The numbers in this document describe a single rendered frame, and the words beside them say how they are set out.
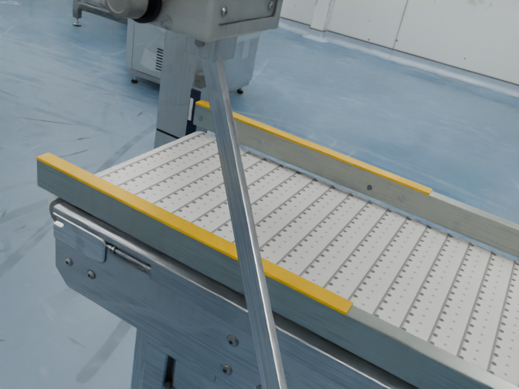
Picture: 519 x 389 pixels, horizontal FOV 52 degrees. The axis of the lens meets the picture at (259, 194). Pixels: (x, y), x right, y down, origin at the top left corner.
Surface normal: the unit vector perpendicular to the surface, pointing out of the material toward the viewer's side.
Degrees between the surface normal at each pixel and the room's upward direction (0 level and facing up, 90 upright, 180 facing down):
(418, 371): 90
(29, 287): 0
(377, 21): 90
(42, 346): 0
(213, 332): 90
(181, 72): 90
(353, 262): 0
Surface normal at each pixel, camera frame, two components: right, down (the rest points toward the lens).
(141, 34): -0.43, 0.36
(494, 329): 0.18, -0.86
